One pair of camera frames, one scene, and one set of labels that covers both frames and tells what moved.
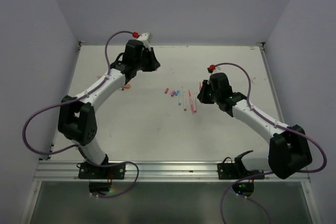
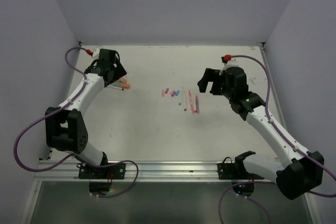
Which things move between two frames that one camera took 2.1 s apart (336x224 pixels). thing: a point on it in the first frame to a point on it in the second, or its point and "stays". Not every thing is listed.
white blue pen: (179, 103) stays
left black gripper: (154, 63) to (119, 72)
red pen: (191, 104) stays
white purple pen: (185, 109) stays
